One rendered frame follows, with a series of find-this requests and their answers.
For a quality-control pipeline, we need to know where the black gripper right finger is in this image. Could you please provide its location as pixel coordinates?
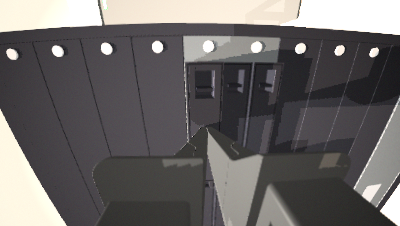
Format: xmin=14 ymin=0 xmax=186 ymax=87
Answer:
xmin=207 ymin=127 xmax=351 ymax=226

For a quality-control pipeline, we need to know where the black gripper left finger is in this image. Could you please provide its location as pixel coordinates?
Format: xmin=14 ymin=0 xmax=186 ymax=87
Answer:
xmin=92 ymin=127 xmax=208 ymax=226

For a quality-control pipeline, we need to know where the black server rack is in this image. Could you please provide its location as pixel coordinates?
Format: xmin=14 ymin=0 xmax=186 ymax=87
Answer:
xmin=0 ymin=23 xmax=400 ymax=226

